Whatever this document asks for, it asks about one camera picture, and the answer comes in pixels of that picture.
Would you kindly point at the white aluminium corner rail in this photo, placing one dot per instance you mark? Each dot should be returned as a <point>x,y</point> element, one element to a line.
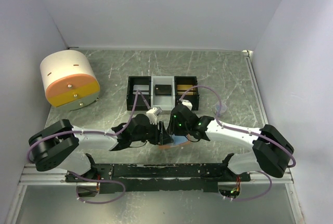
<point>248,57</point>

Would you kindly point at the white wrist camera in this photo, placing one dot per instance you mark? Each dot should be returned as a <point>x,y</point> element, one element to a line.
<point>153,114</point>
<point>187,103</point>

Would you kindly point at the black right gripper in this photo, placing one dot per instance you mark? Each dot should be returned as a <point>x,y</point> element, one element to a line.
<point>171,128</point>

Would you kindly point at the gold card in tray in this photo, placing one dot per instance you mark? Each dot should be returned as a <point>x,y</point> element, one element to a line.
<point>182,88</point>

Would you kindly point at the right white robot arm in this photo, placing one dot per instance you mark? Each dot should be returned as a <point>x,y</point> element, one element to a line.
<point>268,150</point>

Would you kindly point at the black white three-compartment tray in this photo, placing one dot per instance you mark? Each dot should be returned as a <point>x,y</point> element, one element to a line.
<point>166,103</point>

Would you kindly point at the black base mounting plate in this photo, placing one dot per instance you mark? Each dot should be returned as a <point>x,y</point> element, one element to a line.
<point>203,177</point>

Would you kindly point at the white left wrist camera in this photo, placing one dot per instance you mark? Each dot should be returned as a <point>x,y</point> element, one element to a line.
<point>153,114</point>

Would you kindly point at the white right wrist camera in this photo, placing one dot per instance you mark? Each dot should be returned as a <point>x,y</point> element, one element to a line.
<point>187,103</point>

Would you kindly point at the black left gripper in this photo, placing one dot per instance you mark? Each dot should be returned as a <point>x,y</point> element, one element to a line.
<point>161,136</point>

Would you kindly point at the black credit card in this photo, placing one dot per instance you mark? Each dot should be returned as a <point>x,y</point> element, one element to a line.
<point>163,90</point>

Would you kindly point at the white orange drawer cabinet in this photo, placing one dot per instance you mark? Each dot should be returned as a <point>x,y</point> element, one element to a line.
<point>69,81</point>

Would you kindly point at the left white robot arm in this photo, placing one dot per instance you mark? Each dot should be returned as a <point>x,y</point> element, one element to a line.
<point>61,144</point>

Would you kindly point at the white card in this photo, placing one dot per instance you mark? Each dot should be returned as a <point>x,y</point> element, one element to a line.
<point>143,88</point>

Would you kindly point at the small clear plastic cup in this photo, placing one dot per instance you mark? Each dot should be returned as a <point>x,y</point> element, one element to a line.
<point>220,110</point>

